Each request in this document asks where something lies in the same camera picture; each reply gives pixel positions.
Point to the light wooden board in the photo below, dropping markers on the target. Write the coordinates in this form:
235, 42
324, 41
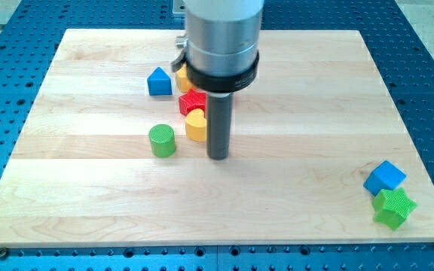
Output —
304, 138

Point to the yellow heart block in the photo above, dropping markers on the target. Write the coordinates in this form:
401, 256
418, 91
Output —
195, 125

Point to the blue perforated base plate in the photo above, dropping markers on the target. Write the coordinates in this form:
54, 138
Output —
30, 35

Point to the blue cube block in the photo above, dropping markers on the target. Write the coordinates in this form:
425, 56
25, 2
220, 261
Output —
386, 176

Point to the green star block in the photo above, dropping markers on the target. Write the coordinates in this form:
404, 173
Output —
392, 207

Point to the yellow hexagon block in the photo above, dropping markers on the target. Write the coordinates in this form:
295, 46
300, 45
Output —
182, 81

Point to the red star block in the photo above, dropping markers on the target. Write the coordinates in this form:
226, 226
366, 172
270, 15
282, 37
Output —
192, 100

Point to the blue triangle block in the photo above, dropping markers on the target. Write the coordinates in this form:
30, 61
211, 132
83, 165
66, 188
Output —
159, 83

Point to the green cylinder block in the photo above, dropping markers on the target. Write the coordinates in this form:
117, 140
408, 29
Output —
162, 140

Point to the black clamp ring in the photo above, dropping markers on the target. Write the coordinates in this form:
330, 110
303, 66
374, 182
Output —
223, 84

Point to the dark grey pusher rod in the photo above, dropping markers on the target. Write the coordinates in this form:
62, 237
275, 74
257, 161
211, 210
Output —
218, 117

